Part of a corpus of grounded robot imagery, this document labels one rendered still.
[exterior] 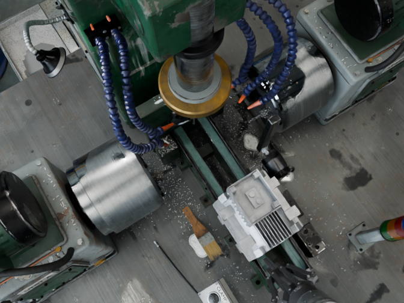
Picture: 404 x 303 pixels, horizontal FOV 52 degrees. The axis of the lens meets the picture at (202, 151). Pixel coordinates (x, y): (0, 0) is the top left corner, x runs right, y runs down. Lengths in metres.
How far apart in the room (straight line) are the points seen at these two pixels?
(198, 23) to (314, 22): 0.67
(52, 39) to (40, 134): 0.80
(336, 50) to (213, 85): 0.47
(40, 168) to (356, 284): 1.06
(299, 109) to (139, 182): 0.52
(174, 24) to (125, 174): 0.54
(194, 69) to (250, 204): 0.45
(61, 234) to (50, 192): 0.12
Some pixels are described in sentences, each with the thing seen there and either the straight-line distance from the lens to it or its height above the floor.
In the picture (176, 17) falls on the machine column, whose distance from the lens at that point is 0.70.
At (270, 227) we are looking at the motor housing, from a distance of 1.17.
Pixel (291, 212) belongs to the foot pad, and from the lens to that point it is 1.20.
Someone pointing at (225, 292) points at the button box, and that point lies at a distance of 1.17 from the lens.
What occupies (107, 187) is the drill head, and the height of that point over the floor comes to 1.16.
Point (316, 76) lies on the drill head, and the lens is 1.27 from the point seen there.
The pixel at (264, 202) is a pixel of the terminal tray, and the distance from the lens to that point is 1.15.
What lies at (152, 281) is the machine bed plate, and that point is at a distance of 1.45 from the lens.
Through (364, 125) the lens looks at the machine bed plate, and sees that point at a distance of 1.65.
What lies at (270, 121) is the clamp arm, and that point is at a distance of 1.07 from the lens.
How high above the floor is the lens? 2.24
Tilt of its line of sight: 73 degrees down
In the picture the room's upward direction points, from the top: 1 degrees counter-clockwise
